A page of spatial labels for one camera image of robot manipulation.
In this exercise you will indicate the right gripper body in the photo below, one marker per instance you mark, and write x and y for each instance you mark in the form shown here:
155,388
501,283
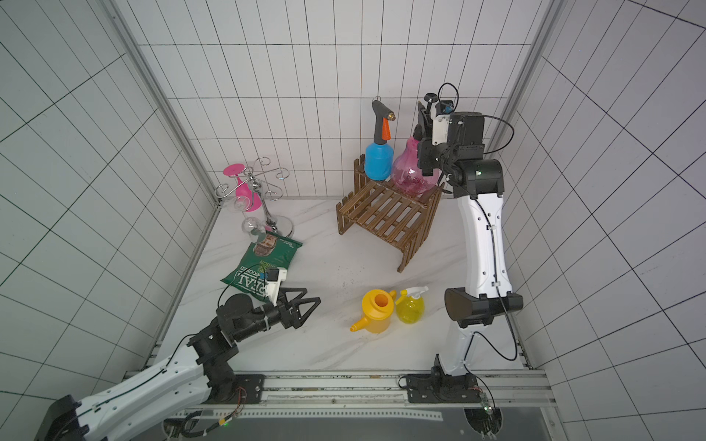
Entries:
422,130

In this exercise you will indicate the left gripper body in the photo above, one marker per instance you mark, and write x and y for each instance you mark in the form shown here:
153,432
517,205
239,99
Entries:
278,313

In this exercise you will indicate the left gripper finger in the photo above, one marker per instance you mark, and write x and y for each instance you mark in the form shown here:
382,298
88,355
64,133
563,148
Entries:
301,309
291,294

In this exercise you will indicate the pink pressure sprayer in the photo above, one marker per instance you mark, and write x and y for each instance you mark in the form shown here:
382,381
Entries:
406,174

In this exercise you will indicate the blue spray bottle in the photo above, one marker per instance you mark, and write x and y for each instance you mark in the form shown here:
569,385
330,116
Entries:
379,154

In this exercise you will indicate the yellow watering can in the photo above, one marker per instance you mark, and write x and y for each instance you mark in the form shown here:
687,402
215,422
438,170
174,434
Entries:
377,309

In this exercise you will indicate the small yellow spray bottle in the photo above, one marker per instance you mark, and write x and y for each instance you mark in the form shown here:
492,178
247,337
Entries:
410,305

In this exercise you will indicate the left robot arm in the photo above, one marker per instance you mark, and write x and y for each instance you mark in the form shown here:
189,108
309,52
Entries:
198,371

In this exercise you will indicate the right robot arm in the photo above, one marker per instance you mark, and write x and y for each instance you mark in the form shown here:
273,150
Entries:
451,143

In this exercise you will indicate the wooden slatted shelf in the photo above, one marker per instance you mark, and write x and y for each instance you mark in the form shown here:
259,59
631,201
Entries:
382,209

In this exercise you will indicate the green chips bag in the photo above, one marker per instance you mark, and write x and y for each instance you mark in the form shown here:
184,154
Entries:
275,251

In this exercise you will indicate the metal wine glass rack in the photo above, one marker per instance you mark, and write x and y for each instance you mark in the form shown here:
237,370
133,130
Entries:
268,191

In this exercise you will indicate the clear wine glass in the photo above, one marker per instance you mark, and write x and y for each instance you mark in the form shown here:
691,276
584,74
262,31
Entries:
255,229

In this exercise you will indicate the pink wine glass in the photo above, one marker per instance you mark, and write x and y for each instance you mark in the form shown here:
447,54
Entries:
240,193

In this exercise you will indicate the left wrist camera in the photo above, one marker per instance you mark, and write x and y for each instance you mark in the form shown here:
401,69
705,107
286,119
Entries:
273,277

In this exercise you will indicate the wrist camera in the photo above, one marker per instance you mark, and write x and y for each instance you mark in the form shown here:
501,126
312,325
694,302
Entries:
440,111
273,277

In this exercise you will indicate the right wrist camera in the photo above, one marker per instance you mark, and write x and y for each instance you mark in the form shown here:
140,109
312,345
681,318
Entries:
440,111

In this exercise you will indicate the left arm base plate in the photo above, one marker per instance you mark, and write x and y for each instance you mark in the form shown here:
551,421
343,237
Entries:
241,389

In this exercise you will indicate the aluminium mounting rail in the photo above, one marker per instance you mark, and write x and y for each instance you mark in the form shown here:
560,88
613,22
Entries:
332,393

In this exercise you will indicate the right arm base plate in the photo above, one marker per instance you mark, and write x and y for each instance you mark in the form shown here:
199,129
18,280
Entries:
435,388

